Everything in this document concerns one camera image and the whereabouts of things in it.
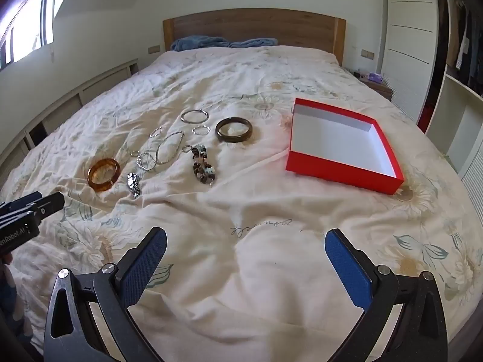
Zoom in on window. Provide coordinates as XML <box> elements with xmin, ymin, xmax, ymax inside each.
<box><xmin>0</xmin><ymin>0</ymin><xmax>82</xmax><ymax>70</ymax></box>

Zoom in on large silver hoop bangle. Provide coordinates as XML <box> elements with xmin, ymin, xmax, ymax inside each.
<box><xmin>180</xmin><ymin>109</ymin><xmax>209</xmax><ymax>124</ymax></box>

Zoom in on dark brown bangle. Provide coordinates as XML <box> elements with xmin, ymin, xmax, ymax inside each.
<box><xmin>215</xmin><ymin>117</ymin><xmax>253</xmax><ymax>144</ymax></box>

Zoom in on twisted silver bracelet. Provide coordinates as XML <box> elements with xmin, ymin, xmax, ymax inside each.
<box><xmin>136</xmin><ymin>151</ymin><xmax>157</xmax><ymax>172</ymax></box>

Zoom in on wooden nightstand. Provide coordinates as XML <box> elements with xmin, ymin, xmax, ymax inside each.
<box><xmin>353</xmin><ymin>70</ymin><xmax>393</xmax><ymax>100</ymax></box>

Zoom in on amber bangle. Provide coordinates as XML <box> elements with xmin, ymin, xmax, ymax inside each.
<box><xmin>88</xmin><ymin>157</ymin><xmax>122</xmax><ymax>191</ymax></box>

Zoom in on brown bead bracelet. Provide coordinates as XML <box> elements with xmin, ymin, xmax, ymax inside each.
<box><xmin>190</xmin><ymin>144</ymin><xmax>219</xmax><ymax>187</ymax></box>

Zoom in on wooden headboard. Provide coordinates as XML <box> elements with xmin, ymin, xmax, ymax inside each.
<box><xmin>163</xmin><ymin>8</ymin><xmax>347</xmax><ymax>66</ymax></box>

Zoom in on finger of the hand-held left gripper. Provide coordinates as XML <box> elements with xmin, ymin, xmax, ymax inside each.
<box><xmin>28</xmin><ymin>192</ymin><xmax>66</xmax><ymax>219</ymax></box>
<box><xmin>0</xmin><ymin>192</ymin><xmax>43</xmax><ymax>217</ymax></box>

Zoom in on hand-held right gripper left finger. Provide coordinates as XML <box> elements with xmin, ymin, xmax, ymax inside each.
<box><xmin>43</xmin><ymin>227</ymin><xmax>168</xmax><ymax>362</ymax></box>

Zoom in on silver chain necklace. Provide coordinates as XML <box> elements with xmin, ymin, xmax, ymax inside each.
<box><xmin>153</xmin><ymin>131</ymin><xmax>185</xmax><ymax>165</ymax></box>

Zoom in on white open shelf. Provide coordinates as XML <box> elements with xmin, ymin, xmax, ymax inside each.
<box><xmin>426</xmin><ymin>64</ymin><xmax>483</xmax><ymax>174</ymax></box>

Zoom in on silver crumpled chain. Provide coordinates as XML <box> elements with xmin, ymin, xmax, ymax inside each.
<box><xmin>126</xmin><ymin>172</ymin><xmax>143</xmax><ymax>199</ymax></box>

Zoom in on red cardboard box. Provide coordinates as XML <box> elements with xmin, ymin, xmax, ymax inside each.
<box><xmin>285</xmin><ymin>97</ymin><xmax>405</xmax><ymax>195</ymax></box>

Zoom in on low white cabinet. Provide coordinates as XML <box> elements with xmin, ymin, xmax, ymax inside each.
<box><xmin>0</xmin><ymin>58</ymin><xmax>139</xmax><ymax>167</ymax></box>

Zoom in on white wardrobe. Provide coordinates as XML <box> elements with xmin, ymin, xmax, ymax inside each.
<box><xmin>381</xmin><ymin>0</ymin><xmax>444</xmax><ymax>121</ymax></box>

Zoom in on hanging clothes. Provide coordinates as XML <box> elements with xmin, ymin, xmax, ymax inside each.
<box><xmin>440</xmin><ymin>0</ymin><xmax>483</xmax><ymax>95</ymax></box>

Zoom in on blue blanket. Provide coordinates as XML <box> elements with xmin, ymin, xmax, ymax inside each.
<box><xmin>170</xmin><ymin>35</ymin><xmax>279</xmax><ymax>51</ymax></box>

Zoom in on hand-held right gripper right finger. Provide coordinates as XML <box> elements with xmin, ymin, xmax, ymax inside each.
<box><xmin>325</xmin><ymin>228</ymin><xmax>448</xmax><ymax>362</ymax></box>

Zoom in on red object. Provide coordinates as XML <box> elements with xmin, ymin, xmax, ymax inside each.
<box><xmin>417</xmin><ymin>103</ymin><xmax>434</xmax><ymax>131</ymax></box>

